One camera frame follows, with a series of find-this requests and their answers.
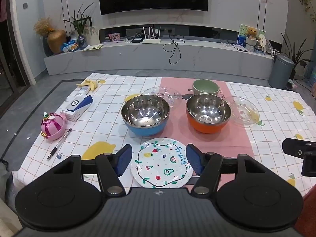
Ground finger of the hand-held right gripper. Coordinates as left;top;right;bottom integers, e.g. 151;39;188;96
282;138;316;157
302;150;316;176

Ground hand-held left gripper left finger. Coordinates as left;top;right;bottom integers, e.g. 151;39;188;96
53;144;133;197

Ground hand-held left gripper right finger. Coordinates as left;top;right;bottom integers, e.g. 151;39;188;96
186;143;266;196

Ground white fruit-print plate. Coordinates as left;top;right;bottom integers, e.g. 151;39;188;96
131;137;195;188

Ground orange steel bowl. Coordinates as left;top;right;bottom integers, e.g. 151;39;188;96
186;94;232;134

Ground blue steel bowl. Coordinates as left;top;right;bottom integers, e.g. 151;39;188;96
121;94;171;137

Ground clear glass plate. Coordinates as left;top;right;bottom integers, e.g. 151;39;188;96
141;86;163;97
158;86;182;108
226;96;260;126

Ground green ceramic bowl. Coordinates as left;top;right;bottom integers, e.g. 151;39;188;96
193;79;219;96

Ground checked lemon-print tablecloth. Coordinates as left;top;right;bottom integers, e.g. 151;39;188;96
13;73;316;196

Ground black ballpoint pen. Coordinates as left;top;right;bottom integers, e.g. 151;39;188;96
47;128;72;161

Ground white and blue box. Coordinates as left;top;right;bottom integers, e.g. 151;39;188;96
60;95;94;122

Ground grey pedal trash bin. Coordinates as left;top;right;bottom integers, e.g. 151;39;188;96
269;54;295;89

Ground pink round toy case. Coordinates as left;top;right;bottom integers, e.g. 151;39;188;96
41;112;67;142

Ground white squeeze tube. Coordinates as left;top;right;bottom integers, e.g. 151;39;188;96
75;85;90;97

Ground banana peel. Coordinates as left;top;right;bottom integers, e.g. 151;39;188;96
76;79;99;91

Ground potted long-leaf plant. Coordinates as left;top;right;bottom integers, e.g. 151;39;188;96
281;32;313;79

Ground grey marble television cabinet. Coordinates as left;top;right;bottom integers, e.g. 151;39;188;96
44;38;279;81

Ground white woven basket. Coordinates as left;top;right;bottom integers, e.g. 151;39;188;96
245;38;257;52

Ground white router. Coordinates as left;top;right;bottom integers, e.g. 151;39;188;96
142;26;161;44

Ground brown teddy bear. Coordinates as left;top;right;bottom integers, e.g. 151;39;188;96
247;27;258;41

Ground blue snack packets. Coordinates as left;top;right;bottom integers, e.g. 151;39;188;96
62;38;79;52

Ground white printed canister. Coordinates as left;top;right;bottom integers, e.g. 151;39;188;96
83;26;100;45

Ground gold vase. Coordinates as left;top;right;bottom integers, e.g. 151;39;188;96
47;29;67;54

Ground green leafy plant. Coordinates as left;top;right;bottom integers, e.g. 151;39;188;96
62;2;94;37

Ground hanging vine plant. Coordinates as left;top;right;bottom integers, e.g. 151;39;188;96
293;0;316;21

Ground dried grass bunch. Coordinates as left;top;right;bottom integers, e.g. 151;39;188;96
34;17;53;38

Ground black power cable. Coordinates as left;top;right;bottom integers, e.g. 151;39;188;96
162;35;184;65

